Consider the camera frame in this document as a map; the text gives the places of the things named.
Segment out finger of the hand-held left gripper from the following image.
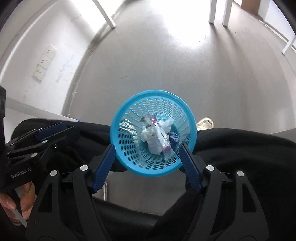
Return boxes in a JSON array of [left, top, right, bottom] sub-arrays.
[[6, 126, 80, 168], [5, 122, 68, 149]]

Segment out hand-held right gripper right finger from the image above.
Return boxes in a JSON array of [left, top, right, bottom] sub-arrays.
[[179, 143, 270, 241]]

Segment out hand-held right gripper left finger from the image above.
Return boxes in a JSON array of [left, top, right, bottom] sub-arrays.
[[24, 144, 116, 241]]

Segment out clear wrapper with pink print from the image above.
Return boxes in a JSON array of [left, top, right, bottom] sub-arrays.
[[161, 138, 176, 161]]

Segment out blue plastic mesh basket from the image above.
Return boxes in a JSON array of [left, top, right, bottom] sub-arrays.
[[110, 90, 198, 178]]

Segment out white plastic bag red print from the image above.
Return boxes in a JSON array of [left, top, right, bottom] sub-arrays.
[[141, 118, 174, 155]]

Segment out person's left hand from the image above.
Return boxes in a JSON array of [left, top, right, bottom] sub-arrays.
[[0, 182, 37, 227]]

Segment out light shoe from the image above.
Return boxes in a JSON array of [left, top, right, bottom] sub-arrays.
[[196, 117, 214, 131]]

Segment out person's black pants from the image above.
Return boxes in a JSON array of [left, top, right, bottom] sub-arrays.
[[13, 118, 296, 241]]

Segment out black chair seat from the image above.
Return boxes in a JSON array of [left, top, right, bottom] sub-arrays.
[[92, 199, 165, 241]]

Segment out white table leg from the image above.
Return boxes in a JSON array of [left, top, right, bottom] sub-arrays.
[[282, 35, 296, 55], [222, 0, 234, 26], [209, 0, 220, 24], [92, 0, 116, 29]]

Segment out brown board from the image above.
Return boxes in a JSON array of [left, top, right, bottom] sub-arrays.
[[240, 0, 262, 15]]

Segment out white wall socket panel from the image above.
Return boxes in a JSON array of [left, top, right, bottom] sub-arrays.
[[32, 45, 57, 82]]

